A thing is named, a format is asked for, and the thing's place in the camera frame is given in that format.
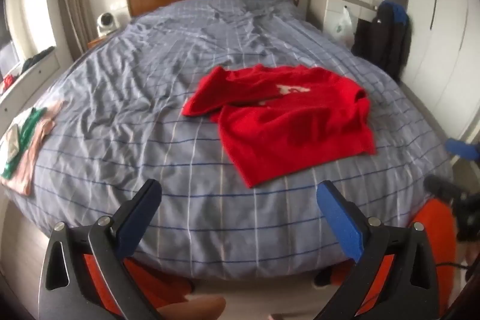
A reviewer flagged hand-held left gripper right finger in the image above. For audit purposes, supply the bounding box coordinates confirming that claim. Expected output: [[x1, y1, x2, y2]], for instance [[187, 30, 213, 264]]
[[311, 180, 440, 320]]

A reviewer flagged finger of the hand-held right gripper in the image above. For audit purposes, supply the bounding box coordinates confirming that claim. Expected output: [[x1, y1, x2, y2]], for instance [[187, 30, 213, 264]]
[[445, 138, 480, 162], [423, 174, 466, 201]]

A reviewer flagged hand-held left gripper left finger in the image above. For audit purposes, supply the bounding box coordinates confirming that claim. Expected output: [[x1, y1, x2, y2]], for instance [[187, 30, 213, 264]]
[[38, 178, 166, 320]]

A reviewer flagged red sweater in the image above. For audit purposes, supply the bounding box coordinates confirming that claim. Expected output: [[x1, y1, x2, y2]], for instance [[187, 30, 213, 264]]
[[181, 65, 377, 189]]

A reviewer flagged dark clothes pile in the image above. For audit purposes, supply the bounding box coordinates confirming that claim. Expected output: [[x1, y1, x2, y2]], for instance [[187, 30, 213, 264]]
[[20, 46, 56, 71]]

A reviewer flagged white wardrobe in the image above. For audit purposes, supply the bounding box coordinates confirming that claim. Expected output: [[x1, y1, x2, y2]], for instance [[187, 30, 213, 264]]
[[386, 0, 480, 141]]

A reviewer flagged person's leg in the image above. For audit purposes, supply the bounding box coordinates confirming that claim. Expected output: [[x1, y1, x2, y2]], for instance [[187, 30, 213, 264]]
[[155, 295, 227, 320]]

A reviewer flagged blue checked bed cover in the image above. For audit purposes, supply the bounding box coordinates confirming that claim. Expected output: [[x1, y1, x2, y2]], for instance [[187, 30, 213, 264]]
[[2, 0, 456, 281]]

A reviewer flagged pink garment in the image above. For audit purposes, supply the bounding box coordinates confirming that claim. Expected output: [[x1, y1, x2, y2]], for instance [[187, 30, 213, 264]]
[[0, 100, 68, 197]]

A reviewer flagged dark hanging jacket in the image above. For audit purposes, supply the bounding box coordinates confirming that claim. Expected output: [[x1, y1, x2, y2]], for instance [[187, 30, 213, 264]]
[[352, 1, 413, 81]]

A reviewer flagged green garment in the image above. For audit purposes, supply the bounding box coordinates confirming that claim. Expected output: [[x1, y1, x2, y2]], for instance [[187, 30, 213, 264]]
[[0, 107, 47, 180]]

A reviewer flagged beige folded garment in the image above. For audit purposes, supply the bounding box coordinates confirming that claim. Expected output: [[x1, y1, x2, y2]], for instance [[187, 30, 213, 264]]
[[0, 125, 23, 161]]

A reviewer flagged blue hanging garment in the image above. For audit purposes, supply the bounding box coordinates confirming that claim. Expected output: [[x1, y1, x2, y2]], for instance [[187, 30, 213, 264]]
[[386, 1, 409, 25]]

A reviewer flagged white plastic bag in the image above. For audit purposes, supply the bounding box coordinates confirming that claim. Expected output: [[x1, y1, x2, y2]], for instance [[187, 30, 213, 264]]
[[332, 6, 354, 43]]

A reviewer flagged wooden nightstand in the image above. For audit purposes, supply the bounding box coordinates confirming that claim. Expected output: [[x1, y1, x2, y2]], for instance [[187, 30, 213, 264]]
[[87, 31, 121, 50]]

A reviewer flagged white dresser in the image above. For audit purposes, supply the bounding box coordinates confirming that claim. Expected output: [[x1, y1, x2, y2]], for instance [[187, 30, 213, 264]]
[[307, 0, 379, 43]]

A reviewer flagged white round fan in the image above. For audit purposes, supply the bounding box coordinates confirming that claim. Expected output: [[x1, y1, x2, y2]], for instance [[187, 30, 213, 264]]
[[95, 11, 121, 37]]

